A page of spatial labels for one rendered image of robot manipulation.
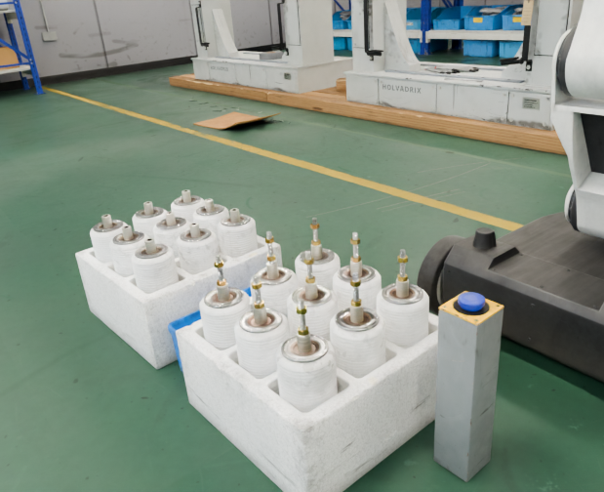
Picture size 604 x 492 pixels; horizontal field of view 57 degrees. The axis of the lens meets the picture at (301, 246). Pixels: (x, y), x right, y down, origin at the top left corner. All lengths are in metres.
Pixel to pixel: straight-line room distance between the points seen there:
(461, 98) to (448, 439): 2.40
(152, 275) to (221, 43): 4.22
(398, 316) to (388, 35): 2.87
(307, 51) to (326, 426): 3.59
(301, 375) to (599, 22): 0.81
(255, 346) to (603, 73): 0.78
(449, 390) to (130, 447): 0.61
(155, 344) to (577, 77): 1.02
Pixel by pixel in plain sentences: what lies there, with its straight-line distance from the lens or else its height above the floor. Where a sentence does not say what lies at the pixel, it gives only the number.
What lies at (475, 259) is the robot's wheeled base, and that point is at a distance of 1.31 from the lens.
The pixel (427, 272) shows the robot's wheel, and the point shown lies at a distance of 1.36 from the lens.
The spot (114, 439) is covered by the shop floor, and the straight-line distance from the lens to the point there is 1.22.
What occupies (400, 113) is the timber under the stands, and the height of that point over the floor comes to 0.07.
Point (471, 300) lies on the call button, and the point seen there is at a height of 0.33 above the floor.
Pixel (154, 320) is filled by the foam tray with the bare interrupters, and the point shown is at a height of 0.13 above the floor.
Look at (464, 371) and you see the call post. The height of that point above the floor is 0.22.
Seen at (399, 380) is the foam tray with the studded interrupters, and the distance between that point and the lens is 1.00.
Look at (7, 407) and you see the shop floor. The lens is 1.41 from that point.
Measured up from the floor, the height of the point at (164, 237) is 0.23.
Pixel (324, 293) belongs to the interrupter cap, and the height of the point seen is 0.25.
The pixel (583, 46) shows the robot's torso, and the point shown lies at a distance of 1.19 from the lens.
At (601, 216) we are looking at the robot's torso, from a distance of 1.36.
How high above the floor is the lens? 0.77
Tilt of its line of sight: 25 degrees down
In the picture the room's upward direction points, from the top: 5 degrees counter-clockwise
